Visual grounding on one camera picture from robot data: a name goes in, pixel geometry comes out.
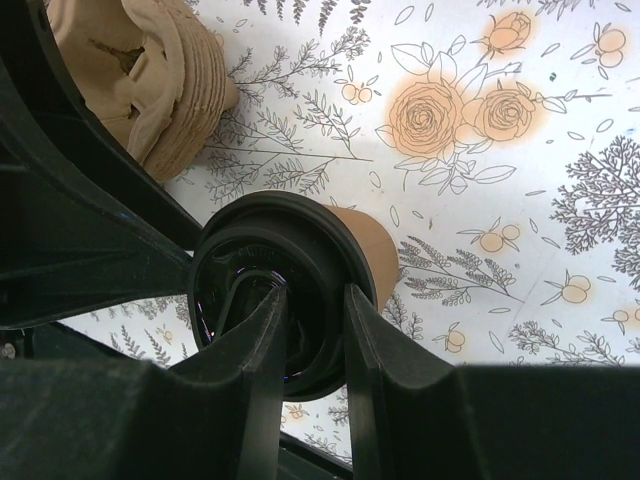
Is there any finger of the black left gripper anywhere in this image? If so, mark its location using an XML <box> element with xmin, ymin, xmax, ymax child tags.
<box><xmin>1</xmin><ymin>1</ymin><xmax>201</xmax><ymax>330</ymax></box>

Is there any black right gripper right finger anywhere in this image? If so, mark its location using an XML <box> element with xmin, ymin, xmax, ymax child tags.
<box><xmin>344</xmin><ymin>285</ymin><xmax>639</xmax><ymax>479</ymax></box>

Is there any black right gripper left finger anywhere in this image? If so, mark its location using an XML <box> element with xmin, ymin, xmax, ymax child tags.
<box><xmin>1</xmin><ymin>294</ymin><xmax>285</xmax><ymax>479</ymax></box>

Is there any black plastic cup lid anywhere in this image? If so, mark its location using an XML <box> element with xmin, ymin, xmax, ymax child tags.
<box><xmin>187</xmin><ymin>190</ymin><xmax>378</xmax><ymax>402</ymax></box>

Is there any brown paper cup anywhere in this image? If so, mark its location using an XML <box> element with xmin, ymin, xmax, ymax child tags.
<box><xmin>326</xmin><ymin>205</ymin><xmax>399</xmax><ymax>313</ymax></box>

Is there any brown cardboard cup carrier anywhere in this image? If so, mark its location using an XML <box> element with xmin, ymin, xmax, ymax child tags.
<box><xmin>47</xmin><ymin>0</ymin><xmax>239</xmax><ymax>183</ymax></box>

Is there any floral table mat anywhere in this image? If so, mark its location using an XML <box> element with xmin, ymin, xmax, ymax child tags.
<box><xmin>59</xmin><ymin>0</ymin><xmax>640</xmax><ymax>466</ymax></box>

